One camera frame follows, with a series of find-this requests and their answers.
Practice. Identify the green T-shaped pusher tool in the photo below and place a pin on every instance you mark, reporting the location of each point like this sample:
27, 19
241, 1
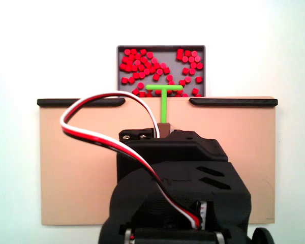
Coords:
164, 106

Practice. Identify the grey container tray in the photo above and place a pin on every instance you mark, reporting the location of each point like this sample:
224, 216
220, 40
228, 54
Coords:
172, 63

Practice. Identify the beige flat board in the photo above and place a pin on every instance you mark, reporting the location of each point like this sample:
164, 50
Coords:
78, 165

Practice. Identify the black foam rail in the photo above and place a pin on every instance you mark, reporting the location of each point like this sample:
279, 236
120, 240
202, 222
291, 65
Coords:
233, 102
50, 102

